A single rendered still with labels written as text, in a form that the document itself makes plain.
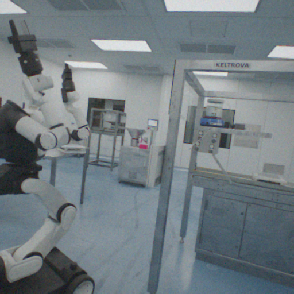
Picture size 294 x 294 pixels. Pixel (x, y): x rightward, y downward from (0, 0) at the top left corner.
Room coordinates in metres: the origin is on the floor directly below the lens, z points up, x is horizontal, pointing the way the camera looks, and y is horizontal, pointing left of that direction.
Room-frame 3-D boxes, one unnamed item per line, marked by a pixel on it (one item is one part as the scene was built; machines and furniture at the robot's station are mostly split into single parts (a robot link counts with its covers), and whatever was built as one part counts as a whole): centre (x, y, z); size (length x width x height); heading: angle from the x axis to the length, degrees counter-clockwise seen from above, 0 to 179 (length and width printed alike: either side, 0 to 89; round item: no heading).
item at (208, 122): (2.14, -0.59, 1.30); 0.21 x 0.20 x 0.09; 159
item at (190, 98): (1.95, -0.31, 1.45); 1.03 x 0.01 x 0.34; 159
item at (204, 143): (2.07, -0.54, 1.13); 0.22 x 0.11 x 0.20; 69
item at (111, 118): (5.50, 0.75, 0.75); 1.43 x 1.06 x 1.50; 77
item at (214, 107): (2.14, -0.59, 1.44); 0.15 x 0.15 x 0.19
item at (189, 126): (6.98, -1.83, 1.43); 1.38 x 0.01 x 1.16; 77
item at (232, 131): (2.12, -0.78, 1.24); 0.62 x 0.38 x 0.04; 69
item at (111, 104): (7.75, 1.45, 1.43); 1.32 x 0.01 x 1.11; 77
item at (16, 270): (1.32, 0.68, 0.28); 0.21 x 0.20 x 0.13; 140
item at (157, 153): (1.46, -0.09, 0.96); 0.17 x 0.06 x 0.26; 159
